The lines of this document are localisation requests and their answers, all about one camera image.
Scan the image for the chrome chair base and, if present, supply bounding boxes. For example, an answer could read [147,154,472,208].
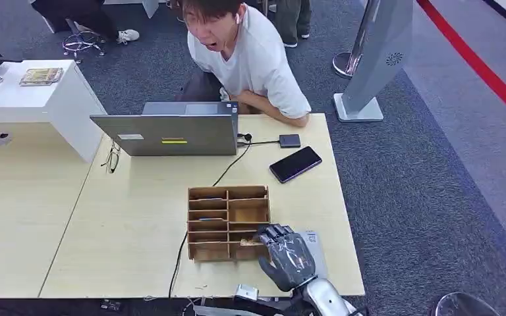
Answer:
[62,30,105,58]

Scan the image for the standing person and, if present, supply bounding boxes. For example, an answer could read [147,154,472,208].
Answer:
[273,0,313,49]

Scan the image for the white labelled sheet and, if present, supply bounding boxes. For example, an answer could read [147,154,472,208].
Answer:
[298,230,329,280]

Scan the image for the small dark usb hub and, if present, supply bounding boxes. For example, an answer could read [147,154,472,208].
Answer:
[278,134,302,149]

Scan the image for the chrome stanchion post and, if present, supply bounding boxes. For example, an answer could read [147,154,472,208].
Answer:
[331,0,383,80]

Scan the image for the red floor tape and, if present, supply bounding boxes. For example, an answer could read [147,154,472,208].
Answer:
[416,0,506,130]

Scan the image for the long black cable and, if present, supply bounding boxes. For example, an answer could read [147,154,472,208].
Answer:
[167,132,252,299]

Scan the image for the grey kiosk stand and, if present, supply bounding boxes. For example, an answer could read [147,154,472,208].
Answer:
[333,0,414,122]

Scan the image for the person with white shoes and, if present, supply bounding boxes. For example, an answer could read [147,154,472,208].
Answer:
[30,0,141,45]

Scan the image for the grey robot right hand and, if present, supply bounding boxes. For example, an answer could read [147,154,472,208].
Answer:
[255,223,317,293]

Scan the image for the grey laptop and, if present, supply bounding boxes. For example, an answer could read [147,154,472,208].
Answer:
[90,101,239,157]

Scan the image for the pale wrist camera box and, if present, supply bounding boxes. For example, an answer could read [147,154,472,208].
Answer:
[234,284,260,303]

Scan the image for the seated person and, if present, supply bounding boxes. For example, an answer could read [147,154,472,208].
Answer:
[176,0,313,128]

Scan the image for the white cabinet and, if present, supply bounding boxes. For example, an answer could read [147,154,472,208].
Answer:
[0,59,107,163]

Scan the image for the eyeglasses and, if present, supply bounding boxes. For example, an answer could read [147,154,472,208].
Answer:
[100,140,121,174]

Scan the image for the black smartphone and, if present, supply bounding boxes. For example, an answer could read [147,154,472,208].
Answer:
[269,145,323,184]

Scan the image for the short black hub cable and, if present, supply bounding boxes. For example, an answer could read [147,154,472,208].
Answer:
[237,139,281,147]

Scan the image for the round grey dome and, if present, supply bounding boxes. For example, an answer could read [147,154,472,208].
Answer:
[435,292,503,316]

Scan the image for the stack of printed cards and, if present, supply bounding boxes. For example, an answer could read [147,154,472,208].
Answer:
[18,66,64,87]

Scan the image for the wooden card box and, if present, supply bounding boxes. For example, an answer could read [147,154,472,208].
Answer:
[186,185,272,263]

